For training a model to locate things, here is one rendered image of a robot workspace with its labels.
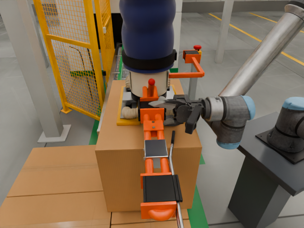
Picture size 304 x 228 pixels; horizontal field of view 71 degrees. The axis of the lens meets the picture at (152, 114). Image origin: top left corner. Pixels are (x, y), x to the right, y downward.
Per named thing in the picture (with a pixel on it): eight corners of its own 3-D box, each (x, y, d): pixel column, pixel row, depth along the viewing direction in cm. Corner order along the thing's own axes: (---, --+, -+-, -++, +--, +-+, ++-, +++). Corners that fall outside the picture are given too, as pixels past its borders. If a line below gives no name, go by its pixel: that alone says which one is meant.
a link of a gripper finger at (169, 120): (149, 120, 83) (173, 113, 82) (150, 129, 78) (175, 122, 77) (147, 113, 81) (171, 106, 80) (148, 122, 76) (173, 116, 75)
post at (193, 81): (182, 135, 247) (192, 49, 191) (188, 135, 248) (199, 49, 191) (184, 139, 242) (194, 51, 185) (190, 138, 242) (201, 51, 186)
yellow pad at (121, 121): (121, 88, 118) (121, 80, 116) (139, 88, 119) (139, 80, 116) (116, 126, 90) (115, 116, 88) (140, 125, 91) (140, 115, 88)
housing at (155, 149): (143, 151, 64) (143, 139, 61) (166, 149, 64) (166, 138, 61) (144, 169, 58) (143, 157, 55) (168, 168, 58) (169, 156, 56)
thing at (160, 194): (140, 186, 53) (140, 173, 50) (170, 185, 53) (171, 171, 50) (141, 219, 46) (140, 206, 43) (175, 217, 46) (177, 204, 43)
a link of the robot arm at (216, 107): (220, 125, 77) (225, 102, 72) (206, 126, 77) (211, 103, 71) (212, 111, 84) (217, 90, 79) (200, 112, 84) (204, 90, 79)
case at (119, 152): (118, 131, 150) (112, 79, 128) (175, 130, 151) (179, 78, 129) (107, 212, 101) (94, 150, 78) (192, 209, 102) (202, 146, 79)
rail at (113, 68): (117, 53, 361) (116, 42, 350) (120, 53, 361) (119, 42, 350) (100, 149, 171) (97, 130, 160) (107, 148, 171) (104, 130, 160)
